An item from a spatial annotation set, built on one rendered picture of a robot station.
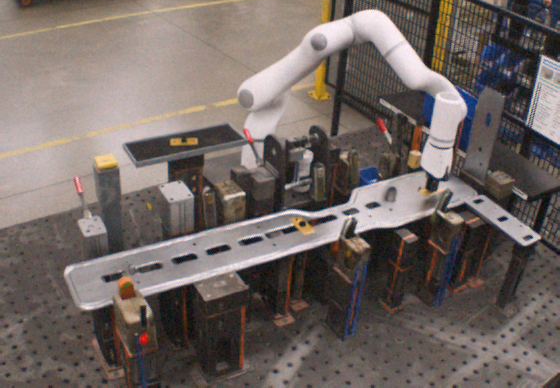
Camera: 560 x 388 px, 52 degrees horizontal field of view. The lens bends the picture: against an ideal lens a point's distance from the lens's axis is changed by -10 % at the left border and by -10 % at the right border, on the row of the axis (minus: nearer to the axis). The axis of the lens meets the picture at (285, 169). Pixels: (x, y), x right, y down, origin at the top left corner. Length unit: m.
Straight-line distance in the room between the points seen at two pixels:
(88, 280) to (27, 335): 0.40
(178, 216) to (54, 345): 0.56
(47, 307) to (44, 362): 0.24
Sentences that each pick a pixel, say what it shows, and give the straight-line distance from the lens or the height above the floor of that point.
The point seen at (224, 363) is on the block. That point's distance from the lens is 1.77.
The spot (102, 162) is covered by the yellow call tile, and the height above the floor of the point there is 1.16.
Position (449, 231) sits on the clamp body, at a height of 1.01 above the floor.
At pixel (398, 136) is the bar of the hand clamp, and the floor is 1.13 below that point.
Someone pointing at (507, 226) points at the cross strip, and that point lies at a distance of 2.05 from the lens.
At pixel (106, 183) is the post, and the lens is 1.85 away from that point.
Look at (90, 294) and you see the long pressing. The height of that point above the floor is 1.00.
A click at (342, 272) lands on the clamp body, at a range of 1.80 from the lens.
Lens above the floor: 2.06
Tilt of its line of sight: 30 degrees down
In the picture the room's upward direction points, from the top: 5 degrees clockwise
